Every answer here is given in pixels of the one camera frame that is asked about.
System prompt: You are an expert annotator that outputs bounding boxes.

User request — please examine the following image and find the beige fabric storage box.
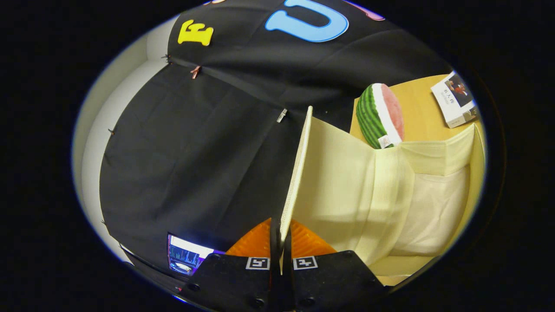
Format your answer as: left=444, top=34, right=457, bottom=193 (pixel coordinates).
left=280, top=105, right=486, bottom=286

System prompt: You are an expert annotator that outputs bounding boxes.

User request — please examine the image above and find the white portrait cover book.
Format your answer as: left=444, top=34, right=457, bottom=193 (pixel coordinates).
left=431, top=71, right=480, bottom=129

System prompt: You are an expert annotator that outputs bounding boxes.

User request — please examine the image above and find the watermelon slice plush toy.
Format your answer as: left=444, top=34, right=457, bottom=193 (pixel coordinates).
left=356, top=83, right=405, bottom=150

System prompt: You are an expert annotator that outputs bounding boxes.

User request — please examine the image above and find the computer monitor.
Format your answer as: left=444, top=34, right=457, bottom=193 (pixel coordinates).
left=167, top=233, right=226, bottom=276

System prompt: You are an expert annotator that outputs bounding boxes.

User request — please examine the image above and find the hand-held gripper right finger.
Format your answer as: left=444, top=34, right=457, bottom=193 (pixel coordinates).
left=281, top=219, right=389, bottom=312

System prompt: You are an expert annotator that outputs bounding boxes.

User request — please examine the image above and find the black backdrop cloth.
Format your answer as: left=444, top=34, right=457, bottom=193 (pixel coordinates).
left=99, top=0, right=454, bottom=278

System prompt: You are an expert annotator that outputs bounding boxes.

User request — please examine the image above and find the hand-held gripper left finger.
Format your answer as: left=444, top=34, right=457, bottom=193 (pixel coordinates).
left=176, top=218, right=281, bottom=312

